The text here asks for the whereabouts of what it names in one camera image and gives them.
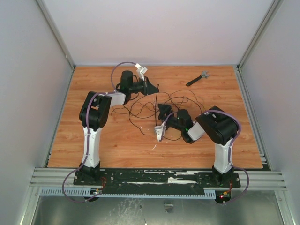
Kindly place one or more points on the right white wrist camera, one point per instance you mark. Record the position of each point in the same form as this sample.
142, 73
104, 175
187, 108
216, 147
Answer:
160, 130

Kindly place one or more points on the black zip tie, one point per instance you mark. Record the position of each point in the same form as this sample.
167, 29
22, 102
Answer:
156, 96

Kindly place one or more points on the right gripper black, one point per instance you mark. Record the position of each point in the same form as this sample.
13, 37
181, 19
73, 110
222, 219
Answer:
168, 116

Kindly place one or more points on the aluminium front rail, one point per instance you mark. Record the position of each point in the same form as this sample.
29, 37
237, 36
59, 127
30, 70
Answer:
253, 180

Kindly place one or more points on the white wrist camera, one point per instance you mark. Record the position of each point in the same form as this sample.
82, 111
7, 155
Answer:
160, 130
141, 71

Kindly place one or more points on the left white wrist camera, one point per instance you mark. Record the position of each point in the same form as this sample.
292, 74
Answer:
141, 71

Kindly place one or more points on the black adjustable wrench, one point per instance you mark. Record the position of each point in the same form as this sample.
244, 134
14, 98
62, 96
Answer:
204, 74

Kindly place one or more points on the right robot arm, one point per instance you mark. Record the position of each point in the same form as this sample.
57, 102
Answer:
219, 126

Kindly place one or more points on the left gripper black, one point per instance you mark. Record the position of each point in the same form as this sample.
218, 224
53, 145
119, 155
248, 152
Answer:
148, 88

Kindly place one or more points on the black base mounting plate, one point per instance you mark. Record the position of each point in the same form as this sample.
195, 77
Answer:
159, 181

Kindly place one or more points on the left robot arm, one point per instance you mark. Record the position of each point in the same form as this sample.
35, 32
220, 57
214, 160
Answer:
94, 115

